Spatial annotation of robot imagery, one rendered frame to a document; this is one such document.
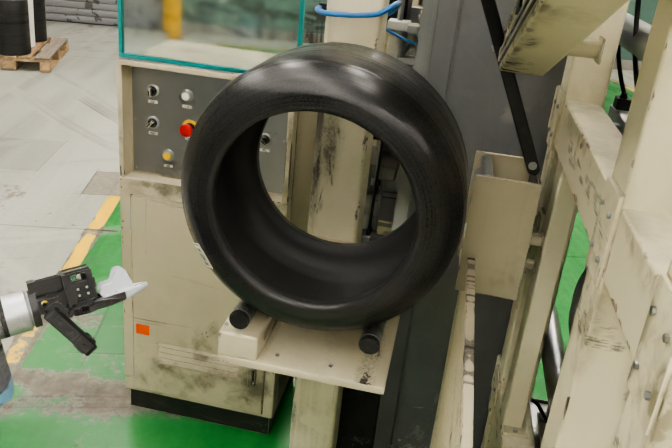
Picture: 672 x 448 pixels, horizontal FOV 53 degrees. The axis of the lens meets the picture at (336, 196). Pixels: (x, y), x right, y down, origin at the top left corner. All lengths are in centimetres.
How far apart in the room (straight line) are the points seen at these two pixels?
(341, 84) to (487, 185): 50
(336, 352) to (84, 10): 952
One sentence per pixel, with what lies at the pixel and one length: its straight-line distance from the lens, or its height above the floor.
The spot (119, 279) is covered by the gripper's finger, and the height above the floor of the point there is 103.
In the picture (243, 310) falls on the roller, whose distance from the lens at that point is 146.
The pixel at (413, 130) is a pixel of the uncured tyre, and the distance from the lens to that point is 121.
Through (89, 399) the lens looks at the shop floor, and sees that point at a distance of 273.
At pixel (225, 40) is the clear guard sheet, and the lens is 200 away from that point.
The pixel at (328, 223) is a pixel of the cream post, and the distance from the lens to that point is 172.
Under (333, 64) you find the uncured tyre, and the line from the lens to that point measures 124.
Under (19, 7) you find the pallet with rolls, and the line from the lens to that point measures 766.
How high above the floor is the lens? 169
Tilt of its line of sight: 22 degrees down
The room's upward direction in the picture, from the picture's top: 6 degrees clockwise
